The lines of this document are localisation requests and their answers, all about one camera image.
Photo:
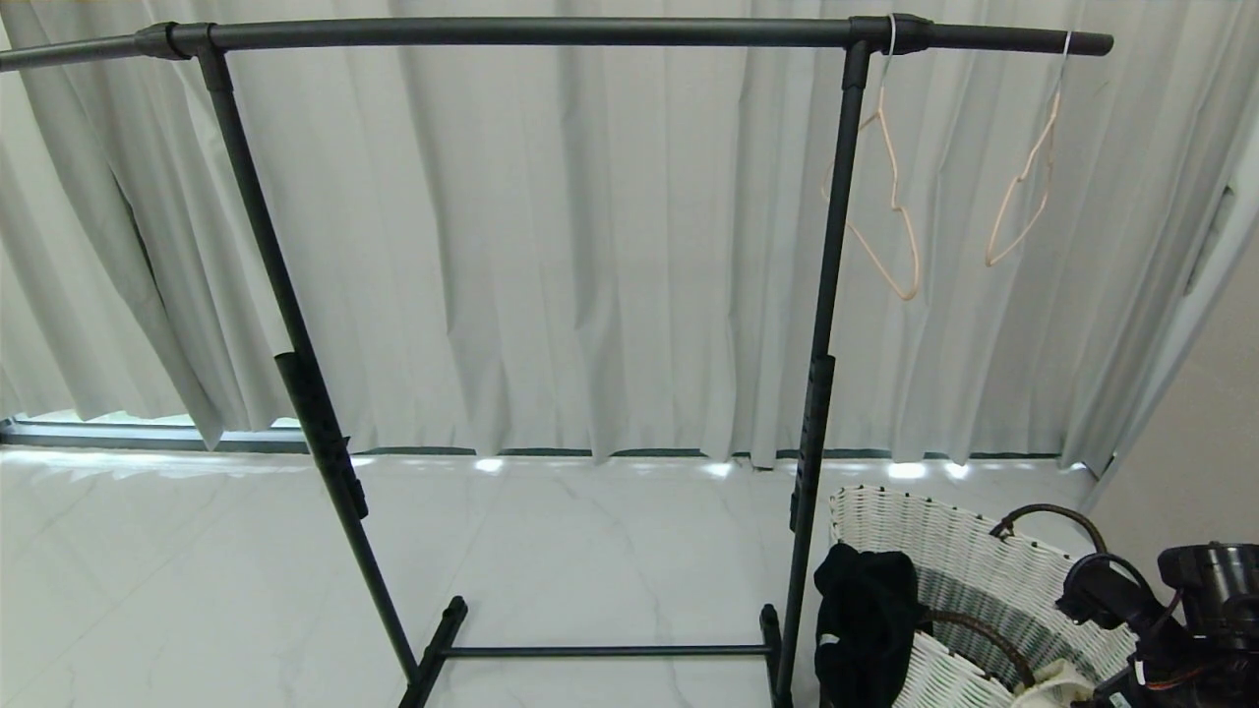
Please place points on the cream printed garment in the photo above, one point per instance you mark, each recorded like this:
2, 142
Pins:
1057, 688

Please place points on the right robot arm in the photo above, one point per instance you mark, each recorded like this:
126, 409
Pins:
1215, 590

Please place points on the pink clothes hanger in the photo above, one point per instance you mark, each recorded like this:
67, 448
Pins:
1042, 133
916, 270

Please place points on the black clothes rack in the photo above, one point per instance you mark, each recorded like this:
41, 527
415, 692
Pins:
541, 32

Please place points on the white laundry basket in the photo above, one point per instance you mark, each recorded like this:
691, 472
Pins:
944, 560

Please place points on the white curtain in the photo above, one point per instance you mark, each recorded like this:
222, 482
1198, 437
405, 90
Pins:
590, 246
59, 246

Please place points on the black garment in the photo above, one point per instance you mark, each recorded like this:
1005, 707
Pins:
866, 629

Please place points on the window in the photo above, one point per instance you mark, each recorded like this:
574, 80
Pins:
118, 435

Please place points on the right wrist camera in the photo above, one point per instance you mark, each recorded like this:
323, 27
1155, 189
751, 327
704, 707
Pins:
1102, 595

